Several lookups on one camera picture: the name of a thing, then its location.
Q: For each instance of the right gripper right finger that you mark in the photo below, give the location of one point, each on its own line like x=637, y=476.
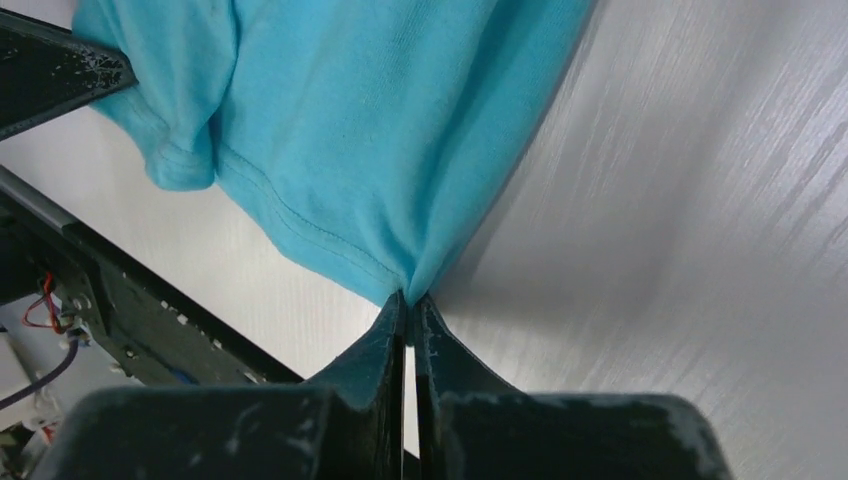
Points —
x=475, y=425

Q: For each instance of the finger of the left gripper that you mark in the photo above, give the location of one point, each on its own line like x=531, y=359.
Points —
x=47, y=72

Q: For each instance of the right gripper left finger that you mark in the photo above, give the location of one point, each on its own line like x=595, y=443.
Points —
x=344, y=422

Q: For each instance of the turquoise t shirt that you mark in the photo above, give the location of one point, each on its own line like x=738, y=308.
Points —
x=367, y=139

